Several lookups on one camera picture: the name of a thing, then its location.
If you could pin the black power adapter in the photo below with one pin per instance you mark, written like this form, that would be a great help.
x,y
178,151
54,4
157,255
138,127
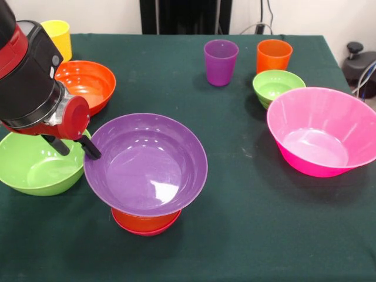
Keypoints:
x,y
260,28

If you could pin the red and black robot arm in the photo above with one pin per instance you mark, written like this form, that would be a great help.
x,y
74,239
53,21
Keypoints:
x,y
26,76

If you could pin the dark green tablecloth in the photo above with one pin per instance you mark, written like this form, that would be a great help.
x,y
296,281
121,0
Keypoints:
x,y
235,249

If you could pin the purple plastic bowl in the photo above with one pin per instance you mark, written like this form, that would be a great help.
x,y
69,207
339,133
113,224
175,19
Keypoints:
x,y
147,164

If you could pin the small orange plastic bowl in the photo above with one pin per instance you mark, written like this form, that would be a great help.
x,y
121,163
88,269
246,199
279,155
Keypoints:
x,y
144,223

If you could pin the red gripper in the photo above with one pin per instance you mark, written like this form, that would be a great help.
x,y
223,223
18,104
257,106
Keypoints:
x,y
76,117

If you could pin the yellow plastic cup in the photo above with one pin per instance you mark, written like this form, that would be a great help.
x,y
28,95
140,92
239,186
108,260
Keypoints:
x,y
61,38

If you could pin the large green plastic bowl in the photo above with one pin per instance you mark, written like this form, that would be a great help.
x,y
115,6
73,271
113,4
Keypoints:
x,y
35,170

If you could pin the purple plastic cup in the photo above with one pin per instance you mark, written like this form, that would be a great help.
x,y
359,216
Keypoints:
x,y
220,67

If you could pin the small green plastic bowl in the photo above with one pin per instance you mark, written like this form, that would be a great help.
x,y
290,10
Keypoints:
x,y
276,85

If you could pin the large orange plastic bowl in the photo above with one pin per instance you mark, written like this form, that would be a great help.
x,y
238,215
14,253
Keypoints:
x,y
94,85

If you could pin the orange plastic cup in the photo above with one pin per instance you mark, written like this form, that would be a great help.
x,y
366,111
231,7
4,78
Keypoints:
x,y
273,58

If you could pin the large pink plastic bowl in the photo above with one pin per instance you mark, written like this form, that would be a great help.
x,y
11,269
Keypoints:
x,y
317,132

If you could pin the small red plastic bowl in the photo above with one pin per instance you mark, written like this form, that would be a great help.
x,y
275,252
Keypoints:
x,y
147,234

